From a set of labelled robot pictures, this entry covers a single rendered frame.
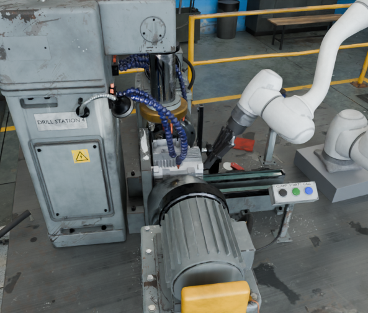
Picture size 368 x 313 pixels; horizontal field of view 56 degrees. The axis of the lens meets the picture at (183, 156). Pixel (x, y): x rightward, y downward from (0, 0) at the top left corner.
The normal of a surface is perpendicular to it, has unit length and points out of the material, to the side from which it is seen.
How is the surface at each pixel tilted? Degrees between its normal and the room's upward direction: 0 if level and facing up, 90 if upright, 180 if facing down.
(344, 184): 2
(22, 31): 90
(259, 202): 90
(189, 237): 22
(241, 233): 0
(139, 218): 90
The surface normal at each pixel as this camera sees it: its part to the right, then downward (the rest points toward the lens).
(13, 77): 0.13, 0.58
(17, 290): 0.01, -0.81
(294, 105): -0.18, -0.48
